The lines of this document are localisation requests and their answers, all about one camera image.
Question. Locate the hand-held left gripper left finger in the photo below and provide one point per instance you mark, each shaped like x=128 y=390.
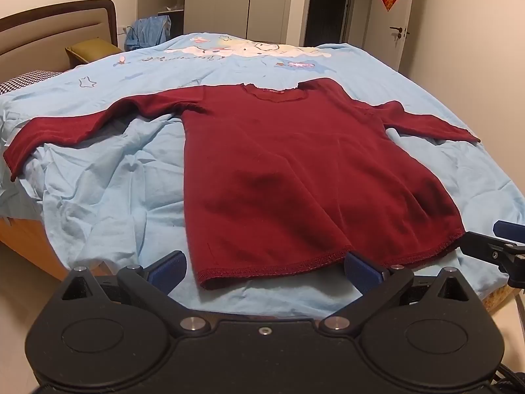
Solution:
x=169 y=271

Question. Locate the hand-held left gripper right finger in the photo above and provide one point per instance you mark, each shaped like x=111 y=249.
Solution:
x=361 y=274

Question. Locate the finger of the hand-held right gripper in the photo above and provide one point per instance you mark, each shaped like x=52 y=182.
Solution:
x=508 y=228
x=478 y=244

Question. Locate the dark red long-sleeve shirt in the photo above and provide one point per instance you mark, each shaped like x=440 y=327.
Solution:
x=287 y=172

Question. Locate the light blue printed blanket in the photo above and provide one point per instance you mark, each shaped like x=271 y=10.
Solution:
x=123 y=180

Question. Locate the white room door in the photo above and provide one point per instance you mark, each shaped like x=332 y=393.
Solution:
x=381 y=37

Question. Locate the olive green pillow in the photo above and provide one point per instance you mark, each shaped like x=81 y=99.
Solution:
x=90 y=51

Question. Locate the blue cloth heap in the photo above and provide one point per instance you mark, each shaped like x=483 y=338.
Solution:
x=147 y=33

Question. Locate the houndstooth pillow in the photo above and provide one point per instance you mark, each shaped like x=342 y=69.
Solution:
x=24 y=80

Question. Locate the padded beige headboard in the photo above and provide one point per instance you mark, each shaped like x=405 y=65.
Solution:
x=49 y=37

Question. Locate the grey wardrobe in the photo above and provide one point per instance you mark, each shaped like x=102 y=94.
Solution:
x=221 y=4

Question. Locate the wooden bed frame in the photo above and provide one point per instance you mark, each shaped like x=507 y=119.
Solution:
x=28 y=246

